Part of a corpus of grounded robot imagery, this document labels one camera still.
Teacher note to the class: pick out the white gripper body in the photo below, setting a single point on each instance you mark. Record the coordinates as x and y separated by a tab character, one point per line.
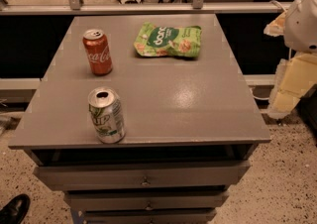
302	26

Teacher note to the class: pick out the silver green 7UP can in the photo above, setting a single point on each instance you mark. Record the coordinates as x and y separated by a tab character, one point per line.
106	114

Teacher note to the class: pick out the bottom grey drawer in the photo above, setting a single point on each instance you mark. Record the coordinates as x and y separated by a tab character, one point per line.
181	216

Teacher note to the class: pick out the green chip bag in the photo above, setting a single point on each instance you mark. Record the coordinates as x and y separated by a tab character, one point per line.
155	41

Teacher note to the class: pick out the grey drawer cabinet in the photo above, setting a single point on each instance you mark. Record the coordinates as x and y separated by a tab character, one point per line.
175	110

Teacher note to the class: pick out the red Coca-Cola can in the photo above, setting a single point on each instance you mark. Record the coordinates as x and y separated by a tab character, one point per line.
97	51

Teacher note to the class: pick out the top grey drawer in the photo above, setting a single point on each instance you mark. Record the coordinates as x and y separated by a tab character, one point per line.
148	175

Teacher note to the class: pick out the black leather shoe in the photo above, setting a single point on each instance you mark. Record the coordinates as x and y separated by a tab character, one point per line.
15	210

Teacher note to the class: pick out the grey drawer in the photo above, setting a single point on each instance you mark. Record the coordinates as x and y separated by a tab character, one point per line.
148	175
181	216
151	200

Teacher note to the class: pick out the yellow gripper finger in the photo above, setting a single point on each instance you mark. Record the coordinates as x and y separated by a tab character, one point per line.
293	79
276	27

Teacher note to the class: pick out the middle grey drawer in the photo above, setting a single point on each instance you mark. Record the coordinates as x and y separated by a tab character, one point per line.
151	200

